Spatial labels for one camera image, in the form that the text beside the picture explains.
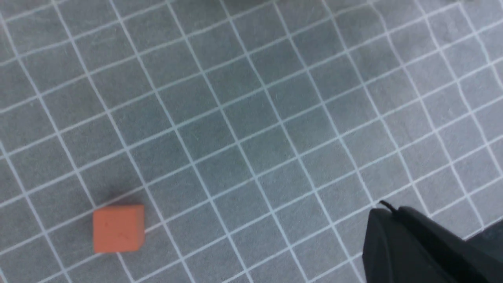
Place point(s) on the grey checked tablecloth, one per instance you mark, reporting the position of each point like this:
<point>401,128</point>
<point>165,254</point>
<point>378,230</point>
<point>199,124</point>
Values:
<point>258,134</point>

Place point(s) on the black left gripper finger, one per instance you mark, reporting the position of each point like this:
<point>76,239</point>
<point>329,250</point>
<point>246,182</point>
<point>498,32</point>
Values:
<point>402,245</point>

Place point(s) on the orange cube block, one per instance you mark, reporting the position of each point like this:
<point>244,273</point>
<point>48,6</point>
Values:
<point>119,228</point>

